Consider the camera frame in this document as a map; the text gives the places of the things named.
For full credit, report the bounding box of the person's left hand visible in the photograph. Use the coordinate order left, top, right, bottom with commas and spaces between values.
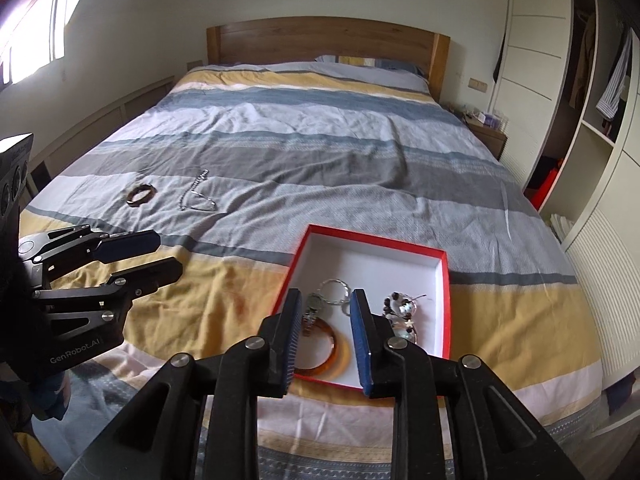
30, 370, 69, 422

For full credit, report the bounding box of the brown hanging coat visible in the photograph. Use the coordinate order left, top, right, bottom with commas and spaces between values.
570, 10, 599, 110

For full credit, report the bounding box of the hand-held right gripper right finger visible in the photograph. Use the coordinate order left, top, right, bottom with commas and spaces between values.
349, 288, 586, 480

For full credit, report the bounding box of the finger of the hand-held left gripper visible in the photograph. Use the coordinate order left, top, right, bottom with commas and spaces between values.
19, 225, 162, 273
32, 256, 184, 308

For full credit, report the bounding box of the window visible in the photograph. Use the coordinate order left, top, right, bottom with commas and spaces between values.
0, 0, 97, 87

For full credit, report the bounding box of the wooden headboard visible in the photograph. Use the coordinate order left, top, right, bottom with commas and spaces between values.
206, 16, 451, 103

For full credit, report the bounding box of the beaded charm pendant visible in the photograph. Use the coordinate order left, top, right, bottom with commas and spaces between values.
382, 294, 434, 347

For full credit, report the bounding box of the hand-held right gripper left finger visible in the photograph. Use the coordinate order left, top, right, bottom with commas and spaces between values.
62, 287, 304, 480

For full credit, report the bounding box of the white wardrobe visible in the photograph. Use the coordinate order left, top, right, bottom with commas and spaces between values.
492, 0, 640, 391

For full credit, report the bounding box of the twisted silver hoop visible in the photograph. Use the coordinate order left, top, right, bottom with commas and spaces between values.
317, 279, 353, 307

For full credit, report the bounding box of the striped hanging shirt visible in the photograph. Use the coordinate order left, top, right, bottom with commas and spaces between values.
596, 27, 634, 122

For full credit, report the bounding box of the wooden nightstand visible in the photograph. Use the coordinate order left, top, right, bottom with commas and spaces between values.
464, 119, 509, 160

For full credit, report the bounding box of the silver chain necklace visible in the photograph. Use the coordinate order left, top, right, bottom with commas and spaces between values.
177, 170, 219, 214

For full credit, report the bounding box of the red jewelry box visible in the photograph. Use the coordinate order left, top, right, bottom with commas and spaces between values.
272, 224, 453, 401

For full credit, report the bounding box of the striped bed blanket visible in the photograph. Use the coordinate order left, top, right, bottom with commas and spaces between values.
10, 57, 606, 480

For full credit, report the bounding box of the grey pillow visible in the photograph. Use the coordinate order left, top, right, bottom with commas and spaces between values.
315, 54, 427, 80

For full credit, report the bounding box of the dark brown bangle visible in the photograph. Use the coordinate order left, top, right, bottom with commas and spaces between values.
126, 185, 157, 207

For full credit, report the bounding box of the amber translucent bangle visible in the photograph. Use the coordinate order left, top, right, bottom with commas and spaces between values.
294, 317, 354, 379

